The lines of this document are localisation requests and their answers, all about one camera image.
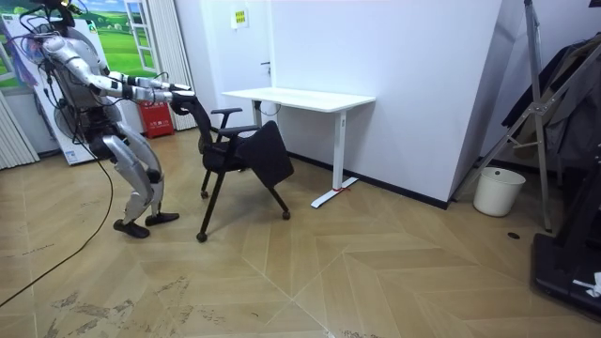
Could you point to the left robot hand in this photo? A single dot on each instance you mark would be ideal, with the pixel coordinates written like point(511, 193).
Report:
point(180, 87)

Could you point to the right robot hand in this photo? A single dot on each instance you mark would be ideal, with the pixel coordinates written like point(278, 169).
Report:
point(184, 99)

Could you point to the black office chair with castors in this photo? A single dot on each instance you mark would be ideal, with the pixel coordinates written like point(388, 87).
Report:
point(263, 152)

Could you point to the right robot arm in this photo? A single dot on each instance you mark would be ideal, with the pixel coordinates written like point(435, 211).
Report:
point(75, 61)

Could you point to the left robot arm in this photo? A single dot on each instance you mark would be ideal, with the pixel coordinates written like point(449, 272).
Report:
point(141, 81)

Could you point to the red floor box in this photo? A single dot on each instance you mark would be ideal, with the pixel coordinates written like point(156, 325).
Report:
point(156, 119)

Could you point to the white slatted shutter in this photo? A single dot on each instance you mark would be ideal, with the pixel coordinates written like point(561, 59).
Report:
point(171, 51)
point(11, 141)

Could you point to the robot legs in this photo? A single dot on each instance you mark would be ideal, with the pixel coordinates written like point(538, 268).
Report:
point(136, 185)

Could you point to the robot body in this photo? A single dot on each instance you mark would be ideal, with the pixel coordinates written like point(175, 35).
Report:
point(77, 89)

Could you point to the white desk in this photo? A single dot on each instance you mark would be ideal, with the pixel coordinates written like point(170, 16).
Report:
point(305, 98)

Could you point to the white standing appliance panel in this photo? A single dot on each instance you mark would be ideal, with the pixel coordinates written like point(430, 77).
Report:
point(28, 117)

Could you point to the red tape strip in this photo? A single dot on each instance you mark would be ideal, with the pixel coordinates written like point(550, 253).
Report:
point(341, 189)

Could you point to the white plastic bucket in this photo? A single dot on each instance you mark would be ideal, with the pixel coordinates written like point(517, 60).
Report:
point(497, 192)

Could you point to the black floor disc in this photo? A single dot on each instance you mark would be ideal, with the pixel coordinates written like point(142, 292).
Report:
point(513, 235)

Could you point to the dark hanging coat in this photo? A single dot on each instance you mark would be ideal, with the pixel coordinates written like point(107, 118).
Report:
point(570, 117)

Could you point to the black machine base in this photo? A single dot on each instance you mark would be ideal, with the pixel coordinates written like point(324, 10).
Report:
point(565, 272)

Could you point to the landscape window wall poster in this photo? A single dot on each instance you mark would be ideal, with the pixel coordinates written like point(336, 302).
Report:
point(117, 42)

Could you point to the yellow wall sign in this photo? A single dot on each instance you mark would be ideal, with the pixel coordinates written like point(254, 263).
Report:
point(240, 18)

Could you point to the silver metal frame stand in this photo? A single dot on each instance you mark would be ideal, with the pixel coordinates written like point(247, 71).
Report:
point(537, 108)

